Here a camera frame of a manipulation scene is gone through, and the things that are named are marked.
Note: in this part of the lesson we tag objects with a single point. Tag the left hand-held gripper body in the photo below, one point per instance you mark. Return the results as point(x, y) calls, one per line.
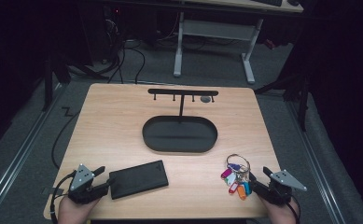
point(82, 178)

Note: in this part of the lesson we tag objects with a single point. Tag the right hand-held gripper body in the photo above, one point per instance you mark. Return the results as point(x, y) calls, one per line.
point(283, 183)

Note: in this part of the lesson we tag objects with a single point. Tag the black key rack with tray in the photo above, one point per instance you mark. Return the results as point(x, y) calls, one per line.
point(179, 135)

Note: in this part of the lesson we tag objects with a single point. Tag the person's right hand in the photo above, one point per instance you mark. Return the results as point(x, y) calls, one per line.
point(278, 214)

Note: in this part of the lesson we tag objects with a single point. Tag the person's left hand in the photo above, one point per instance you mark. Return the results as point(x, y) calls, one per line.
point(75, 213)

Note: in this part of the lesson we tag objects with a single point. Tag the grey tape strip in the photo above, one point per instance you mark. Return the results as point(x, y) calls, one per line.
point(54, 190)

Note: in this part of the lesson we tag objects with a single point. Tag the black metal stand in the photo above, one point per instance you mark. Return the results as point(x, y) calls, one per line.
point(48, 81)
point(303, 102)

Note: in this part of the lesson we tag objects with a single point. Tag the grey round disc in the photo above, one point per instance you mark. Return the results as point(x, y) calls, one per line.
point(205, 99)

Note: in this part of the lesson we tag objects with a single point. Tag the dark computer tower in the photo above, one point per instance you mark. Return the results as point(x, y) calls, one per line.
point(107, 34)

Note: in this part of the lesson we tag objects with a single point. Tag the white desk with metal legs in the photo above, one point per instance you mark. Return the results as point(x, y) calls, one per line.
point(216, 29)

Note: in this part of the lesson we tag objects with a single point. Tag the black keyboard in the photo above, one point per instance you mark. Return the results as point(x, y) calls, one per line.
point(268, 2)

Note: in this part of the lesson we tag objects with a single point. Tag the black computer mouse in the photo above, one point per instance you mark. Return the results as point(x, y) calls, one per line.
point(293, 2)

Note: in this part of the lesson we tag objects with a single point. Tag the metal floor rail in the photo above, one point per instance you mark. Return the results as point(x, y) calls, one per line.
point(17, 155)
point(319, 168)

